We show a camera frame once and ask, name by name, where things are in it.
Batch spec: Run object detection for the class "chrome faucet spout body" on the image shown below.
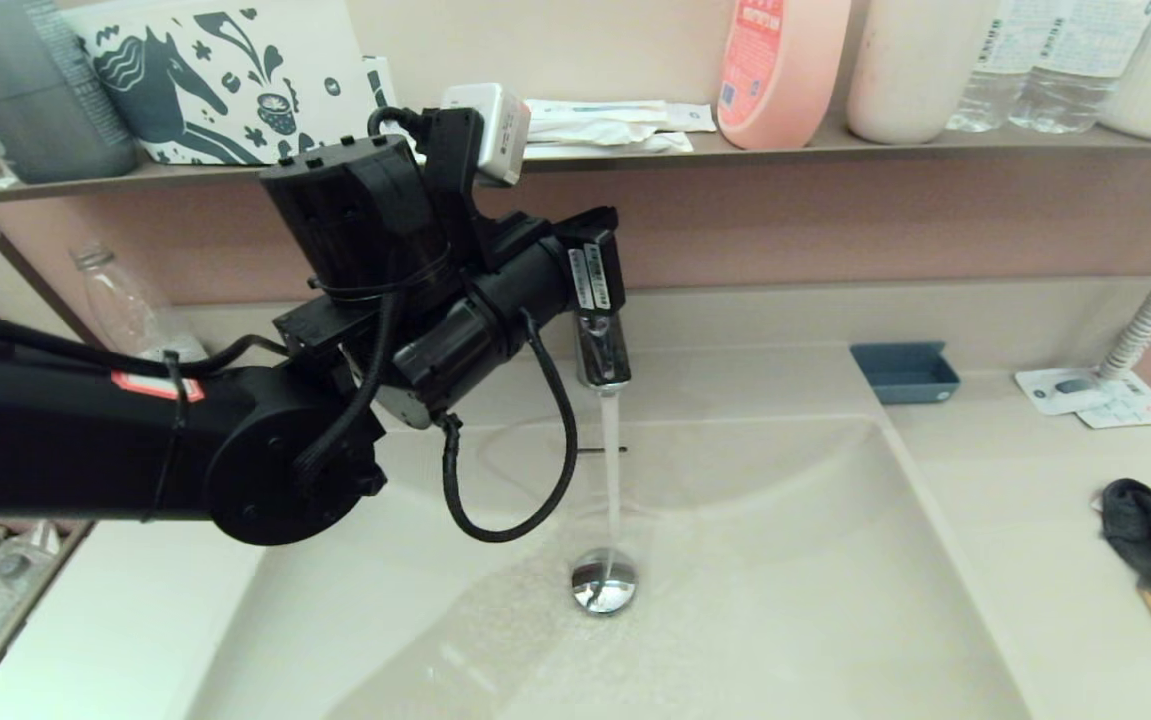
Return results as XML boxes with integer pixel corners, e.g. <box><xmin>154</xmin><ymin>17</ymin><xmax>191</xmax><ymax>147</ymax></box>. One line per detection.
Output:
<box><xmin>575</xmin><ymin>308</ymin><xmax>633</xmax><ymax>393</ymax></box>

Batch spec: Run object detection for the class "chrome sink drain stopper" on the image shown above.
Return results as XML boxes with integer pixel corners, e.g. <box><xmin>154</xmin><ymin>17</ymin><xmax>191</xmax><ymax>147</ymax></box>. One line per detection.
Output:
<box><xmin>571</xmin><ymin>547</ymin><xmax>639</xmax><ymax>617</ymax></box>

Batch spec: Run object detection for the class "white ceramic sink basin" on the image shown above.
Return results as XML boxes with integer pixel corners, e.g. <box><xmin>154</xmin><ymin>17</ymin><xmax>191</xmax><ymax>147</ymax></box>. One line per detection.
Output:
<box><xmin>185</xmin><ymin>345</ymin><xmax>1036</xmax><ymax>720</ymax></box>

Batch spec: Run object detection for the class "crumpled white plastic wrapper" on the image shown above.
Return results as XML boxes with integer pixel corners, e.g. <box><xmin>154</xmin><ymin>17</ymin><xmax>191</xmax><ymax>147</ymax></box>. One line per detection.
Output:
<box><xmin>523</xmin><ymin>120</ymin><xmax>696</xmax><ymax>161</ymax></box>

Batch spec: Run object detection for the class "white toothbrush packet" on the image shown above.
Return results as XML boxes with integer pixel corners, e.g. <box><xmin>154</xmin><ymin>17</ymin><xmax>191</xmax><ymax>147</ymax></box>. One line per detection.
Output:
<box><xmin>527</xmin><ymin>98</ymin><xmax>673</xmax><ymax>125</ymax></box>

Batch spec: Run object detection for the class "small white sachet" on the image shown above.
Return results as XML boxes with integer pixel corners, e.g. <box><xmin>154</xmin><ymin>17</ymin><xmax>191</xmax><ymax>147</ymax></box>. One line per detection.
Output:
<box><xmin>663</xmin><ymin>103</ymin><xmax>718</xmax><ymax>134</ymax></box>

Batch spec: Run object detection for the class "pink lotion bottle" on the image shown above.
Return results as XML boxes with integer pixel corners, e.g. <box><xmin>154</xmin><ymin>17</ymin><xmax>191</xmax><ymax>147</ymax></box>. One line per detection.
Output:
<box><xmin>715</xmin><ymin>0</ymin><xmax>851</xmax><ymax>151</ymax></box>

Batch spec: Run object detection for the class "small white patterned box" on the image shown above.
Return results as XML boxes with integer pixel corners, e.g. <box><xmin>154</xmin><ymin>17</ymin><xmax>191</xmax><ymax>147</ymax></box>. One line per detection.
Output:
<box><xmin>365</xmin><ymin>55</ymin><xmax>408</xmax><ymax>113</ymax></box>

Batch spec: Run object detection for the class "blue plastic soap dish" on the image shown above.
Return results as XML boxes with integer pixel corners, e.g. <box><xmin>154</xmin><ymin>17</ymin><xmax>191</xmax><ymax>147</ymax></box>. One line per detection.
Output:
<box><xmin>849</xmin><ymin>342</ymin><xmax>961</xmax><ymax>406</ymax></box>

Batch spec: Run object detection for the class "cream cylindrical cup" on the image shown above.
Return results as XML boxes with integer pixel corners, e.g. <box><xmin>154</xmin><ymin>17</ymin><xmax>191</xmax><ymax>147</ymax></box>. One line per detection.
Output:
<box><xmin>845</xmin><ymin>0</ymin><xmax>998</xmax><ymax>146</ymax></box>

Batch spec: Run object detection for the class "horse pattern white box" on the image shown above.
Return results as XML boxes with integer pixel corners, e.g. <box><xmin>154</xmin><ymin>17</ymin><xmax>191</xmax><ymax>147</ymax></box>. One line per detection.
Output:
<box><xmin>65</xmin><ymin>0</ymin><xmax>386</xmax><ymax>167</ymax></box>

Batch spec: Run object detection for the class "clear labelled water bottle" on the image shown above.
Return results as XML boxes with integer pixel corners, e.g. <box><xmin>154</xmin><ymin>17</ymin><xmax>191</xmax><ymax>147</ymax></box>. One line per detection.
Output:
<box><xmin>945</xmin><ymin>0</ymin><xmax>1036</xmax><ymax>134</ymax></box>
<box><xmin>1005</xmin><ymin>0</ymin><xmax>1151</xmax><ymax>135</ymax></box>

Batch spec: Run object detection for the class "clear plastic water bottle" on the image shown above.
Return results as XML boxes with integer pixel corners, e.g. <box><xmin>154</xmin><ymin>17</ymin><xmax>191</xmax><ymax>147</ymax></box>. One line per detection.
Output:
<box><xmin>70</xmin><ymin>243</ymin><xmax>211</xmax><ymax>363</ymax></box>

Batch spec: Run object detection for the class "white sachet with grey print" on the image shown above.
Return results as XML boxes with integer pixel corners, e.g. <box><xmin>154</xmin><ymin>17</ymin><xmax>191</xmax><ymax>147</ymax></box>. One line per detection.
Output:
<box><xmin>1013</xmin><ymin>368</ymin><xmax>1116</xmax><ymax>417</ymax></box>

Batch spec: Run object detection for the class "dark grey bottle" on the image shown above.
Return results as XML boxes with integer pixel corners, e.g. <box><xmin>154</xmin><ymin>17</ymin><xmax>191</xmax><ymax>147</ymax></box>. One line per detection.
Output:
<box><xmin>0</xmin><ymin>0</ymin><xmax>141</xmax><ymax>185</ymax></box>

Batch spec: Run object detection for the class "white instruction leaflet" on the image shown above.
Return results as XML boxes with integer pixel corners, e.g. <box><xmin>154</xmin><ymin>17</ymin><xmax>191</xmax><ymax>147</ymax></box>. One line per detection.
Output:
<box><xmin>1075</xmin><ymin>375</ymin><xmax>1151</xmax><ymax>430</ymax></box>

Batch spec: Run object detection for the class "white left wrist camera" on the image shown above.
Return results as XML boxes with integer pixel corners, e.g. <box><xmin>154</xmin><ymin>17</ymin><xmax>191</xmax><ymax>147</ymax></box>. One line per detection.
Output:
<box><xmin>440</xmin><ymin>83</ymin><xmax>532</xmax><ymax>188</ymax></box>

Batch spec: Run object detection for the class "black braided cable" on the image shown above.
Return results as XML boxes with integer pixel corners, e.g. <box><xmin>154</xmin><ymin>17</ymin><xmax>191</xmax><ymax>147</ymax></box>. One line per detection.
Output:
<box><xmin>440</xmin><ymin>310</ymin><xmax>580</xmax><ymax>544</ymax></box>

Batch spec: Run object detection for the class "brown wall shelf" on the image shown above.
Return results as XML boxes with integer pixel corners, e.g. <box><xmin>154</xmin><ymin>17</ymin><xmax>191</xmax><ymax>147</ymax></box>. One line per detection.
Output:
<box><xmin>0</xmin><ymin>122</ymin><xmax>1151</xmax><ymax>209</ymax></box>

